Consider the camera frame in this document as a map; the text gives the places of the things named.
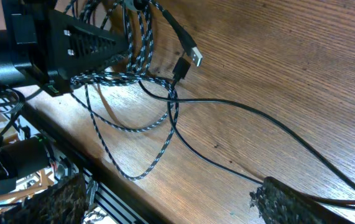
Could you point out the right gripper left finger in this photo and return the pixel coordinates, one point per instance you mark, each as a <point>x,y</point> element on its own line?
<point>64,202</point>

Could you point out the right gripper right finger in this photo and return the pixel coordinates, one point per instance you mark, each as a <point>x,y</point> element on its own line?
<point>278,203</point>

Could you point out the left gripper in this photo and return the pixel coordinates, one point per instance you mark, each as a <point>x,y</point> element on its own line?
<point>48,48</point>

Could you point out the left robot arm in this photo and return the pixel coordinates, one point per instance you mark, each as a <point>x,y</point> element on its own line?
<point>27,156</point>

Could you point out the black table edge rail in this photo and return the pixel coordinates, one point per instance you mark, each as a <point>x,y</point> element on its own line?
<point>114,195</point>

